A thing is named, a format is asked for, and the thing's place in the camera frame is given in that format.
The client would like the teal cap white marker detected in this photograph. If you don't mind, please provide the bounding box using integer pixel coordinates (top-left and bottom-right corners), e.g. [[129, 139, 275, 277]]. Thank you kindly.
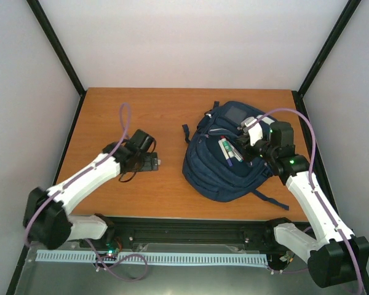
[[231, 147, 243, 162]]

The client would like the green cap white marker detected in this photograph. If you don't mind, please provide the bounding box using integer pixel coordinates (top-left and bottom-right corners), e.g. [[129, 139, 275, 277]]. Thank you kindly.
[[220, 138, 234, 158]]

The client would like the navy blue backpack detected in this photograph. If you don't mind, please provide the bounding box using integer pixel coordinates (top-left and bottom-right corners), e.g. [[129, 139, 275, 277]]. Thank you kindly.
[[182, 101, 289, 210]]

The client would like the purple cap white marker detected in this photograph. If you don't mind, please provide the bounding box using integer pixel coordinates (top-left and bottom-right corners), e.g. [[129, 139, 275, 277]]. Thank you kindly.
[[223, 150, 232, 167]]

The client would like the red cap white marker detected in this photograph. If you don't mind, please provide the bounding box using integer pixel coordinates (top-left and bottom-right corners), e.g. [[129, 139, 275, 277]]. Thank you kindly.
[[220, 136, 234, 149]]

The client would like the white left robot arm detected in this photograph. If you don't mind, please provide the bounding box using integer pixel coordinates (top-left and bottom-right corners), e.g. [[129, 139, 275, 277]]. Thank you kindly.
[[23, 129, 160, 250]]

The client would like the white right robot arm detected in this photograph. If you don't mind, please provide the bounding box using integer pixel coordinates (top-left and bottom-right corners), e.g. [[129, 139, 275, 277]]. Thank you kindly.
[[237, 117, 369, 292]]

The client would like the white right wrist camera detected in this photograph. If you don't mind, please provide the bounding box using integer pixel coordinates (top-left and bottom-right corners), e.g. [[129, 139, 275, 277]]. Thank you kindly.
[[240, 117, 263, 147]]

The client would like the black aluminium frame rail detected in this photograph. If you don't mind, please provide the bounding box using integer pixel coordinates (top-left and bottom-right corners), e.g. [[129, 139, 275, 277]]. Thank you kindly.
[[27, 214, 357, 256]]

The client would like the light blue cable duct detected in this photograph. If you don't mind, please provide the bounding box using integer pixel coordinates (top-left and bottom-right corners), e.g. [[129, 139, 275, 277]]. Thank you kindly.
[[35, 250, 268, 268]]

